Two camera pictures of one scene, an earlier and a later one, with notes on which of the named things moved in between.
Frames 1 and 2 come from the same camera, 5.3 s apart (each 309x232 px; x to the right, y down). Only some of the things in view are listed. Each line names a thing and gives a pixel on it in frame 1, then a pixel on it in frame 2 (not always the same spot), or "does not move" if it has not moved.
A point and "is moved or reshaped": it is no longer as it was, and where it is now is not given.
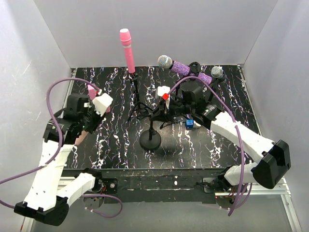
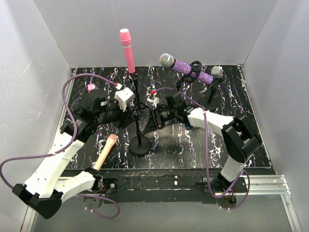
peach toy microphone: x=84 y=133 is moved or reshaped
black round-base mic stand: x=150 y=139 to x=139 y=146
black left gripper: x=98 y=118 to x=125 y=118
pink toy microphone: x=126 y=39 does not move
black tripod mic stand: x=133 y=77 does not move
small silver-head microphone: x=217 y=72 does not move
